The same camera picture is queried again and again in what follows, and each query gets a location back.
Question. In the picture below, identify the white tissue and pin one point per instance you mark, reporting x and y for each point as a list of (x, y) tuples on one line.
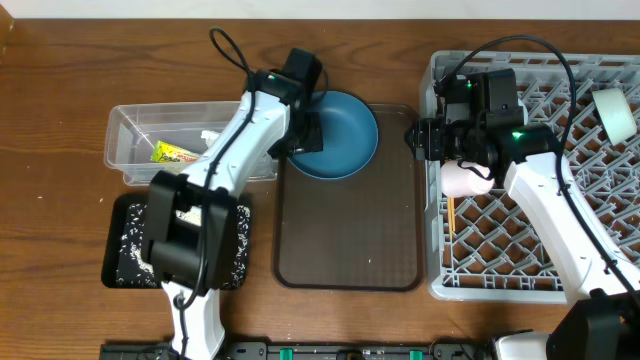
[(209, 137)]

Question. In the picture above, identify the grey plastic dishwasher rack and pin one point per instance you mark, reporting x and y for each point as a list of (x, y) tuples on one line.
[(495, 254)]

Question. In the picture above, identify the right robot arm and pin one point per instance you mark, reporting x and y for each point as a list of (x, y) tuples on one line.
[(601, 286)]

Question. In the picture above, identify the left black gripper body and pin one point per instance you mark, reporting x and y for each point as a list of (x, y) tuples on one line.
[(307, 137)]

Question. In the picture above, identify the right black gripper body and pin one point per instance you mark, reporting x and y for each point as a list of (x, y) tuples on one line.
[(447, 142)]

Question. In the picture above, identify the yellow snack wrapper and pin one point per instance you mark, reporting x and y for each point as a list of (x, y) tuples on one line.
[(164, 152)]

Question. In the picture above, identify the wooden chopstick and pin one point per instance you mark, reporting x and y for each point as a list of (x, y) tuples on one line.
[(451, 217)]

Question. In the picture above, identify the light blue bowl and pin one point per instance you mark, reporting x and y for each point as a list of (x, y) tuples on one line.
[(524, 112)]

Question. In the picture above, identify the white rice grains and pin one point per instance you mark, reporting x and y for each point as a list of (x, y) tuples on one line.
[(132, 250)]

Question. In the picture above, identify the black plastic tray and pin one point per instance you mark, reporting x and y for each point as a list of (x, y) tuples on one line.
[(112, 250)]

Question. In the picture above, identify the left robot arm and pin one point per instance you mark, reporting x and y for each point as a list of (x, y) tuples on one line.
[(190, 234)]

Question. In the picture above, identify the pink plastic cup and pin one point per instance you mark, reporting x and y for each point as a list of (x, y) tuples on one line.
[(465, 179)]

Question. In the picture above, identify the clear plastic waste bin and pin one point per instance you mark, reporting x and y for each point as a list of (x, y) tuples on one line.
[(133, 131)]

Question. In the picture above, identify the brown plastic serving tray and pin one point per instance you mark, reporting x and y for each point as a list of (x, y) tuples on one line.
[(363, 232)]

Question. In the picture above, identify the light green small plate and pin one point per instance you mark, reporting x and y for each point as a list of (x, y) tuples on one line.
[(615, 114)]

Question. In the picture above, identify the dark blue round plate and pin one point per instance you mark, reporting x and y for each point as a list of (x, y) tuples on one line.
[(350, 138)]

